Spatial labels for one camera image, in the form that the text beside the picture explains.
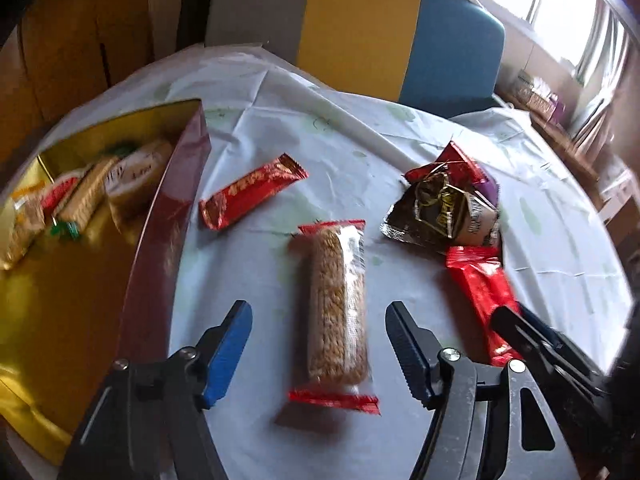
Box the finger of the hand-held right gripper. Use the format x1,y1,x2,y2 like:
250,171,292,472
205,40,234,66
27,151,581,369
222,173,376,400
492,305,608,396

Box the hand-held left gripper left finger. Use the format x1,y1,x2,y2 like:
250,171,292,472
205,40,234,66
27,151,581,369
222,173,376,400
57,300,253,480

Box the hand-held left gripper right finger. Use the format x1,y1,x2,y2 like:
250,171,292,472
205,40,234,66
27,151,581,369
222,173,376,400
385,301,571,480

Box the large red snack packet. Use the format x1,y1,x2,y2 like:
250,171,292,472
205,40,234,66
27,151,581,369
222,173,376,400
445,245,522,367

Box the clear sesame bar packet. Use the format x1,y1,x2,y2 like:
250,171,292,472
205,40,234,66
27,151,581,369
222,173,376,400
287,219,381,416

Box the brown and gold snack packet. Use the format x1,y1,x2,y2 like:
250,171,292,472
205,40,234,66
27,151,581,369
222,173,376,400
382,170,501,248

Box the purple snack packet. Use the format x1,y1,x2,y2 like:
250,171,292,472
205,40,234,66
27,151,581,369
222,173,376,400
475,175,502,211

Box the gold rectangular tin box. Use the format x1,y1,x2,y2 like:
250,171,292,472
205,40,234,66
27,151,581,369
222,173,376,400
0,100,212,466

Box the slim red bar packet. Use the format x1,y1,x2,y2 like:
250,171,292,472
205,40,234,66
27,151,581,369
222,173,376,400
199,154,309,231

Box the red foil candy wrapper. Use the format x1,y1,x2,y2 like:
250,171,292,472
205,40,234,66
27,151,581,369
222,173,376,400
404,141,488,186

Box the beige square pastry packet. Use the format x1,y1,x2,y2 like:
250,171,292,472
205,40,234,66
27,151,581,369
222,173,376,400
104,140,174,221

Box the cracker packet green ends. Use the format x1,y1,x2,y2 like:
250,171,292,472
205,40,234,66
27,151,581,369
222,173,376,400
50,155,122,238

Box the white and red snack packet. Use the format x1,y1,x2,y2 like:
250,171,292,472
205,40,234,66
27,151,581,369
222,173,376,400
40,170,87,221

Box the clear nut bag yellow edges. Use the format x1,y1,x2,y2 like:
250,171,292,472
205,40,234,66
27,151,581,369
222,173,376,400
0,185,47,271

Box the white cabinet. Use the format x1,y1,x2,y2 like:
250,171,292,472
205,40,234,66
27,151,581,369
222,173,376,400
597,150,637,226

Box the wooden side table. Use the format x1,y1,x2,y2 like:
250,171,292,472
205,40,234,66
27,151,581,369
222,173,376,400
495,85,603,188

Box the pale green printed tablecloth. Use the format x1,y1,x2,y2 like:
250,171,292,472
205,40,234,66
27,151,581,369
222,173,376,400
0,42,632,480

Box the patterned tissue box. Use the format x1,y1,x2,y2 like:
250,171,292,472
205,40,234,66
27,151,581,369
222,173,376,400
516,72,551,112

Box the cream curtain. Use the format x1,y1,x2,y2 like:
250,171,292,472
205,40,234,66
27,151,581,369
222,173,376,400
572,0,633,136

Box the grey yellow blue sofa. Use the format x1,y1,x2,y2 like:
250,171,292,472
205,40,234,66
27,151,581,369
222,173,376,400
205,0,506,121

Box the wooden wardrobe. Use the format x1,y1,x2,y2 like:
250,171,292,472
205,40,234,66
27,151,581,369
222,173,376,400
0,0,186,126

